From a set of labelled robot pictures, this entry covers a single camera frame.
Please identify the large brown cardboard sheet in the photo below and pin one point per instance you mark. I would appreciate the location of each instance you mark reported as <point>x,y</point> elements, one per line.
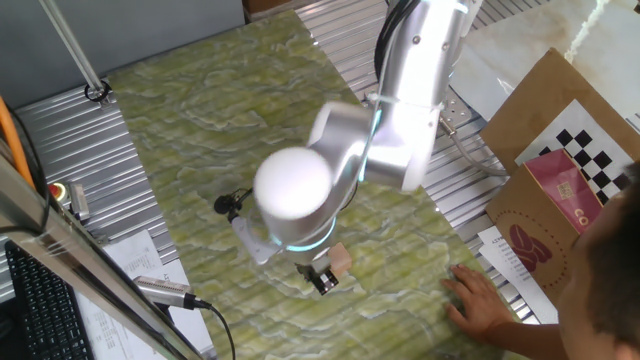
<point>535,105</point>

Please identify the person's dark haired head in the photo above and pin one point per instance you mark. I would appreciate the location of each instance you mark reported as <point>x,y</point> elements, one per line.
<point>610,280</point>

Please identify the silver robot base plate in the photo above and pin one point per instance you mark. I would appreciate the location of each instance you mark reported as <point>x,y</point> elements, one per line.
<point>457,112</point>

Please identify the small wooden cube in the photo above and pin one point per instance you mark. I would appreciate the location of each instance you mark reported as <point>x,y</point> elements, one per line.
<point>342,260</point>

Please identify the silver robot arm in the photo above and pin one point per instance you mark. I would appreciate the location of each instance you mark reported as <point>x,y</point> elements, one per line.
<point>410,75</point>

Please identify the aluminium frame bar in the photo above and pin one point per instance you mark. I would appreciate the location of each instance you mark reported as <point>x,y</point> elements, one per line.
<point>75,255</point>

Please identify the green marble pattern mat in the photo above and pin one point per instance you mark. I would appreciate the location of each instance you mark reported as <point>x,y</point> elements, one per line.
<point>200,125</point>

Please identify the person's bare hand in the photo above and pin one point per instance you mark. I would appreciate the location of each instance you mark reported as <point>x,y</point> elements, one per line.
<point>477,305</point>

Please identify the black computer keyboard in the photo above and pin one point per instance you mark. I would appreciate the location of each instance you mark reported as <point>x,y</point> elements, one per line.
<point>50,310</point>

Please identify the red emergency stop button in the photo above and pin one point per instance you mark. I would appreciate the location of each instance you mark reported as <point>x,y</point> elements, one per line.
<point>57,191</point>

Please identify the person's bare forearm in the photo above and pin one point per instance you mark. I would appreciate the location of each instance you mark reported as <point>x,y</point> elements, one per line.
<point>535,342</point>

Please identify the pink Costa box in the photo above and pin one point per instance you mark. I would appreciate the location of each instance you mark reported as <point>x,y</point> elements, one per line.
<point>540,215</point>

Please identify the wrist camera with silver bracket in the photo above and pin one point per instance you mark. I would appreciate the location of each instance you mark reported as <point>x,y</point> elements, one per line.
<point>252,245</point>

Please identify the brown cardboard box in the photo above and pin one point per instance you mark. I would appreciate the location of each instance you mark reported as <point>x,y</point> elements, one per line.
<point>265,5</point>

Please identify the white marble pattern sheet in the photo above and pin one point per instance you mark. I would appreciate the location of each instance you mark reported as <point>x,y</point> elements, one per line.
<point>540,35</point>

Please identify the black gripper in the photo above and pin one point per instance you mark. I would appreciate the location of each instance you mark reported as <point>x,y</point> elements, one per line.
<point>315,270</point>

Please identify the checkerboard calibration sheet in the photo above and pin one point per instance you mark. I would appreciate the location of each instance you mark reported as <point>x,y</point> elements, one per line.
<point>590,145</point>

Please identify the thin metal pole with clamp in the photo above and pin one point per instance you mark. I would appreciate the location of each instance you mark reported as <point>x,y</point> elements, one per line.
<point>75,52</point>

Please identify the silver ribbed metal block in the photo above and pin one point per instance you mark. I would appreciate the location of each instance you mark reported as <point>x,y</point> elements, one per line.
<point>80,202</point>

